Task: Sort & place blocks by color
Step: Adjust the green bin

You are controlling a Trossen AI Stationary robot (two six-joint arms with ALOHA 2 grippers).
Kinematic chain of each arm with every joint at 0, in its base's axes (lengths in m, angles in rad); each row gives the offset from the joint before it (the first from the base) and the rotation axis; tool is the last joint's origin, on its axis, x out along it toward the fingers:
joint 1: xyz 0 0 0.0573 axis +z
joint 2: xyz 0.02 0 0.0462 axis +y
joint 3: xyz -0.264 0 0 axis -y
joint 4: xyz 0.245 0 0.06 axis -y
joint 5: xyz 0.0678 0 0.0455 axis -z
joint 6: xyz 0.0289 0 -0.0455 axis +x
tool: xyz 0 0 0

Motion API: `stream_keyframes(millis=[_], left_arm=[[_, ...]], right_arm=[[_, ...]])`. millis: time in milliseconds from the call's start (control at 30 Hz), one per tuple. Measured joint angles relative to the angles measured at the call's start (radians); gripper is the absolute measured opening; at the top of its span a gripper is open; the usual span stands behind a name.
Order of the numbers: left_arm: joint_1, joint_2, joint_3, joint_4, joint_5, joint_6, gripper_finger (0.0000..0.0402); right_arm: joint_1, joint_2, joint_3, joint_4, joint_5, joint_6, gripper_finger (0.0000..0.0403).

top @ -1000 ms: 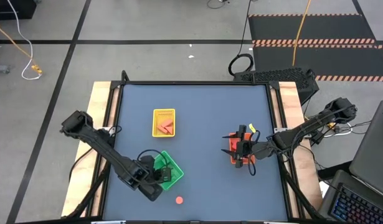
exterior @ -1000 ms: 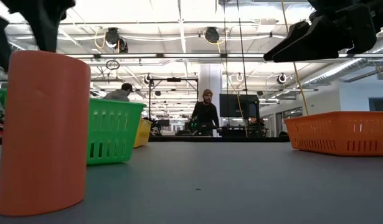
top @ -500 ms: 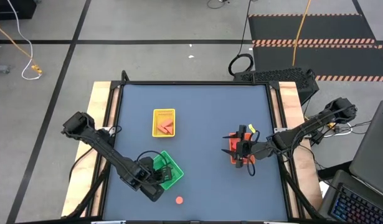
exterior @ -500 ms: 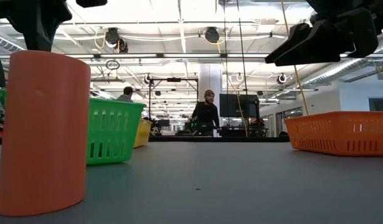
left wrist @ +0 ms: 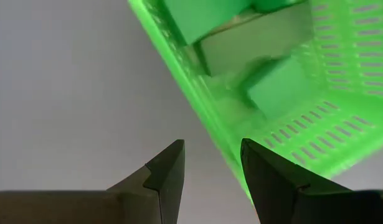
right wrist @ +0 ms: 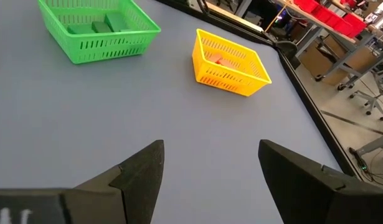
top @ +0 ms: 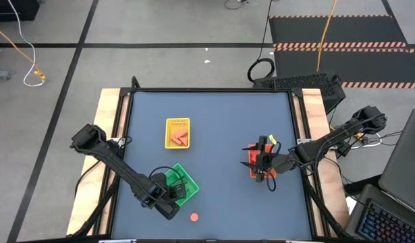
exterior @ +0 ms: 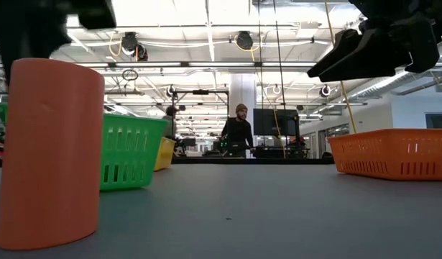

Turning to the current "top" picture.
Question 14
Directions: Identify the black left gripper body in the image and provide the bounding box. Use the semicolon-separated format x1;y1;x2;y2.
155;197;182;221

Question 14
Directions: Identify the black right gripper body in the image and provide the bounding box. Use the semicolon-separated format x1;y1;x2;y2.
256;135;296;184

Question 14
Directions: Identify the green plastic basket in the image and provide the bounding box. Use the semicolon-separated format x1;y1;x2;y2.
164;163;200;207

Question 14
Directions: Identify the orange plastic basket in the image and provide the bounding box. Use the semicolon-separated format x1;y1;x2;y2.
247;143;277;180

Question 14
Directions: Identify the wooden table side plank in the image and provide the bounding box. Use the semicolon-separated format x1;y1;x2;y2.
293;88;351;234
65;88;130;236

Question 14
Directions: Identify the yellow plastic basket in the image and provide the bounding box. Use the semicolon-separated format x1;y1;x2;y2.
164;117;191;150

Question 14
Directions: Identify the black laptop lit keyboard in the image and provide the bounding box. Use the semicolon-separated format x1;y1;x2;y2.
344;184;415;243

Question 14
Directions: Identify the black hazard striped floor mat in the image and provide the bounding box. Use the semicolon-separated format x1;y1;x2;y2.
273;46;415;90
268;14;409;49

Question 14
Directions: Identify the black floor box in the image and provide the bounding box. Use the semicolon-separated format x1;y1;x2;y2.
0;0;40;22

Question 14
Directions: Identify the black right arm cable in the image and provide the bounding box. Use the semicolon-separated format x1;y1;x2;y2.
265;170;279;193

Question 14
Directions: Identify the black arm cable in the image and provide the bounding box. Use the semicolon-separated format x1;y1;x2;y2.
265;170;279;193
148;165;183;185

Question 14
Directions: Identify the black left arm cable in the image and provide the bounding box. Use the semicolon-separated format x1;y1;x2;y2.
148;165;183;185

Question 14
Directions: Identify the black table frame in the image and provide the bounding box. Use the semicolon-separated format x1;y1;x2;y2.
72;76;350;243

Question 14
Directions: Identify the black floor cable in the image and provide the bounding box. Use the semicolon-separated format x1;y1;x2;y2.
246;0;276;84

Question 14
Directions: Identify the yellow floor cable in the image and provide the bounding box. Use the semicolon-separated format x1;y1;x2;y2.
316;0;339;73

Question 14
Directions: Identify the white floor cable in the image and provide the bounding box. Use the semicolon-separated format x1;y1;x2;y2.
6;0;47;88

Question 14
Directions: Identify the orange floor cable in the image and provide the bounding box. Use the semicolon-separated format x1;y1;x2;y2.
0;22;47;81

